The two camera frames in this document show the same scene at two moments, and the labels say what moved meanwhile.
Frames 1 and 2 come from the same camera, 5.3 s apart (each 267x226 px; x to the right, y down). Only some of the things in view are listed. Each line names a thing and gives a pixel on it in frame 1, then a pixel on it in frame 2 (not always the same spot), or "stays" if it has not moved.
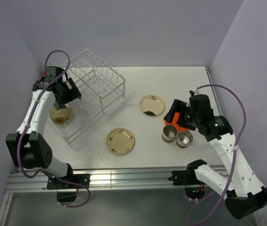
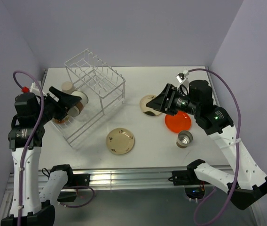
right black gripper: (181, 107) to (160, 102)
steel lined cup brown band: (169, 133) to (75, 110)
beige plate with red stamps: (120, 141) stays
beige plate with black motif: (152, 105) stays
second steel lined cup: (184, 138) stays
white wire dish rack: (102, 89) stays
